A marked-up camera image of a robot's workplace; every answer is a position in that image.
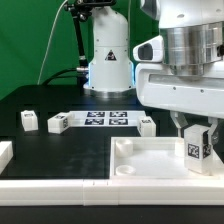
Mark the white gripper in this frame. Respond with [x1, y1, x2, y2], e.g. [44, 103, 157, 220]
[135, 62, 224, 152]

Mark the white square table top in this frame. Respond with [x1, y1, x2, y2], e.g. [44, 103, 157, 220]
[110, 137, 224, 179]

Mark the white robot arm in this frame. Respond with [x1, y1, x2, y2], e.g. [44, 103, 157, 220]
[84, 0, 224, 123]

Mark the white fiducial marker sheet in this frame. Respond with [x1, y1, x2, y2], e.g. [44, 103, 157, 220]
[71, 110, 145, 127]

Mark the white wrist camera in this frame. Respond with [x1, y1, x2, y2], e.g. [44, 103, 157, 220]
[133, 35, 164, 63]

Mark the black cable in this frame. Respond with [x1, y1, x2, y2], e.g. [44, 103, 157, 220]
[42, 67, 88, 86]

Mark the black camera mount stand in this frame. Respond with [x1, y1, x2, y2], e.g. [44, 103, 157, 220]
[64, 0, 118, 73]

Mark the white obstacle front wall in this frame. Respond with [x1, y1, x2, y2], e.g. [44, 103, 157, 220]
[0, 179, 224, 206]

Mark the white obstacle wall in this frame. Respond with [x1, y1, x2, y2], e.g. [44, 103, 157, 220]
[0, 179, 224, 206]
[0, 141, 13, 174]

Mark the white cable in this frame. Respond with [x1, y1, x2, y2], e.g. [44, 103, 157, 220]
[37, 0, 69, 86]

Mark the white obstacle left wall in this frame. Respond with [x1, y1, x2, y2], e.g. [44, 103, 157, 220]
[0, 141, 13, 174]

